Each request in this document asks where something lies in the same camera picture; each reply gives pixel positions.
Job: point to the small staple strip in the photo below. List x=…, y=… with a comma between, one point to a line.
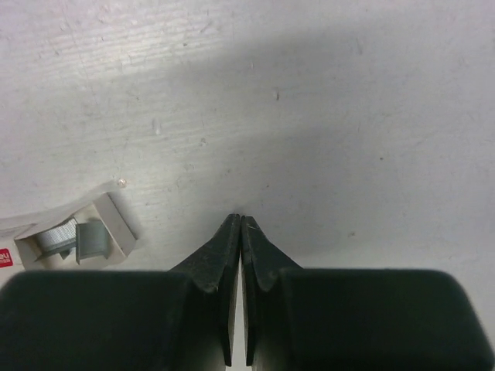
x=59, y=240
x=92, y=240

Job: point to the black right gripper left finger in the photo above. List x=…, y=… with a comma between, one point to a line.
x=180, y=319

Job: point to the white staple box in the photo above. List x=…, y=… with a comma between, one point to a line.
x=10, y=260

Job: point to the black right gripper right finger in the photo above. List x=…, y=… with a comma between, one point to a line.
x=298, y=318

